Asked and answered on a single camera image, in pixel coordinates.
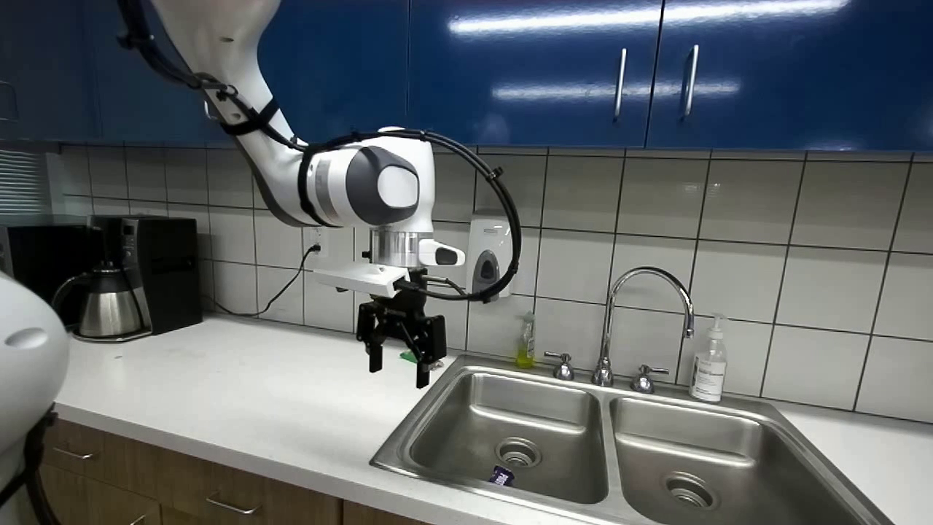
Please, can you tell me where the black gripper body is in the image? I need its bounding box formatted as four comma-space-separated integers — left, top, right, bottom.
352, 273, 451, 343

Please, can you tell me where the stainless steel double sink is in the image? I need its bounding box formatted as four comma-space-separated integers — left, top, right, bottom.
368, 352, 899, 525

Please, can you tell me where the green dish soap bottle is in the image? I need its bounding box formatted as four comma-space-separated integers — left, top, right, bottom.
509, 309, 540, 374

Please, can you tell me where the chrome faucet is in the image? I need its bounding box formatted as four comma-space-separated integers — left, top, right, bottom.
590, 263, 699, 391

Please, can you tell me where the black coffee maker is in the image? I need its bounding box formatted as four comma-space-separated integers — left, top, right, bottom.
94, 212, 206, 339

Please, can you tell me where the wooden lower cabinet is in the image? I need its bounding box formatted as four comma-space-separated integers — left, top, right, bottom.
39, 416, 431, 525

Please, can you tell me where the steel coffee carafe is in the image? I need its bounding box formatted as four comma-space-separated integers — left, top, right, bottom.
50, 263, 152, 342

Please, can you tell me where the clear hand soap bottle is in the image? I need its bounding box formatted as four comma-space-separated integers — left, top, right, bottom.
689, 312, 732, 407

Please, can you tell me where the blue upper cabinet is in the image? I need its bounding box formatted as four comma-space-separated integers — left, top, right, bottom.
0, 0, 933, 158

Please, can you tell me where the black countertop appliance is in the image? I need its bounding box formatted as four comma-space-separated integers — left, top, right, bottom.
4, 220, 101, 307

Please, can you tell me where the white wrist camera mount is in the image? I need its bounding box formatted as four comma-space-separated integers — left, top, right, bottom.
308, 260, 418, 302

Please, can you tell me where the black power cord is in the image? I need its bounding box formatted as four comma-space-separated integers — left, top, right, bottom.
251, 248, 321, 320

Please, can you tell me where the white wall soap dispenser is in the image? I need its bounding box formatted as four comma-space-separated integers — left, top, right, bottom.
464, 212, 517, 302

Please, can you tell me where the chrome faucet handle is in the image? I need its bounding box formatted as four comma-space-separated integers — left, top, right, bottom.
623, 362, 664, 397
543, 350, 581, 382

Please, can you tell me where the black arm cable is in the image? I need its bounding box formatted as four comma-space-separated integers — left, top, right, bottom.
114, 0, 524, 307

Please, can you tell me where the metal upper cabinet handle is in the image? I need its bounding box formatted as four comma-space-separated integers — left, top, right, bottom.
683, 40, 702, 120
609, 44, 633, 123

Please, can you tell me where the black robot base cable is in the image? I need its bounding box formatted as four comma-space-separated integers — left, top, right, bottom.
0, 404, 63, 525

